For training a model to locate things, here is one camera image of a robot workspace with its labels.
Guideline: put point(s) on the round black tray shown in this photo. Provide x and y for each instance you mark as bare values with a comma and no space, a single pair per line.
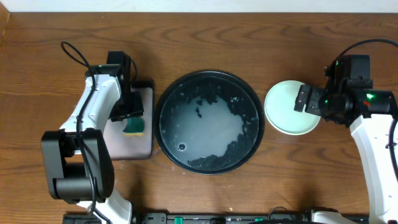
209,122

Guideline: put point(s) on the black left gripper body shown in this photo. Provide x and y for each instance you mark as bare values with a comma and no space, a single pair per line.
132,106

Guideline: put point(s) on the green yellow sponge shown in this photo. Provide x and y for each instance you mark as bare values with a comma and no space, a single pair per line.
135,127

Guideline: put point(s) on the black rectangular water tray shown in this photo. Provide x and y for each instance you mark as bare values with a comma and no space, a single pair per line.
121,147

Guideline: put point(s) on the pale green plate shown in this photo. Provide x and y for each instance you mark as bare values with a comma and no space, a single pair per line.
279,109

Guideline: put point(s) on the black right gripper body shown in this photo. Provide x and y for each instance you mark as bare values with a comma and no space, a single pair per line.
321,103

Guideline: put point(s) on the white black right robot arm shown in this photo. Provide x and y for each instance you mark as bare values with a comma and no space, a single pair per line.
371,116

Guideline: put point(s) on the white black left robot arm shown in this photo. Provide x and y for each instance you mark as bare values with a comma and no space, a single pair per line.
77,163

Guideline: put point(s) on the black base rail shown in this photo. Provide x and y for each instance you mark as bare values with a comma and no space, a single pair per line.
276,216

